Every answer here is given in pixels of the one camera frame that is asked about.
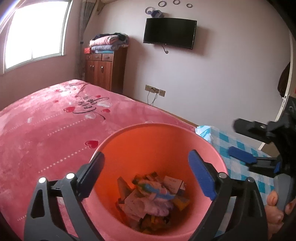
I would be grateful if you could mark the bright window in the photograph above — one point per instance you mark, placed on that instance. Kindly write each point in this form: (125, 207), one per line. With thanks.
(33, 30)

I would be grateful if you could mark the folded clothes pile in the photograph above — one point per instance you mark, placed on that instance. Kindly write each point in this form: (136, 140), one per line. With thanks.
(107, 43)

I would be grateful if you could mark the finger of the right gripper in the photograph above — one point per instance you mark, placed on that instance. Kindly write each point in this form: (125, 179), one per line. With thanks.
(255, 164)
(255, 130)

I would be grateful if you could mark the wall power outlet strip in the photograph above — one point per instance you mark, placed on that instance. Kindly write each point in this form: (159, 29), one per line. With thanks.
(152, 89)

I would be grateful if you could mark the brown wooden cabinet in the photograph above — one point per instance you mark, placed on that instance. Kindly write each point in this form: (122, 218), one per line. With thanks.
(106, 69)

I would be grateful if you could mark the white bedroom door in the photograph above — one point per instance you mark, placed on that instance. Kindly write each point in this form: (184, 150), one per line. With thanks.
(271, 149)

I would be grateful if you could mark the wall mounted black television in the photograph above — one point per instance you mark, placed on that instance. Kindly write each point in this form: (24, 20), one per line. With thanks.
(170, 31)

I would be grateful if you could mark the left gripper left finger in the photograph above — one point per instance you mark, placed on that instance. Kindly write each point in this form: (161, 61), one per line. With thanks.
(56, 212)

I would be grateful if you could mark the person's right hand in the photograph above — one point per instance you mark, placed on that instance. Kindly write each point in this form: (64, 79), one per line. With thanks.
(274, 215)

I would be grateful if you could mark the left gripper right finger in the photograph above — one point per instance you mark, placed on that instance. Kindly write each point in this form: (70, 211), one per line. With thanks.
(236, 212)

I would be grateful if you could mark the orange plastic trash bucket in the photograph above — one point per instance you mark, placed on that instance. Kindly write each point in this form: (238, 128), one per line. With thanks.
(143, 149)

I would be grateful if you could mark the blue checkered plastic tablecloth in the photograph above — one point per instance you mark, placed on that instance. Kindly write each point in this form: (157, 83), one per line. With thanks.
(237, 169)

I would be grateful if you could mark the pink heart bed blanket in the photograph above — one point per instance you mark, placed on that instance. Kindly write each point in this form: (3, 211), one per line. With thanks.
(56, 130)

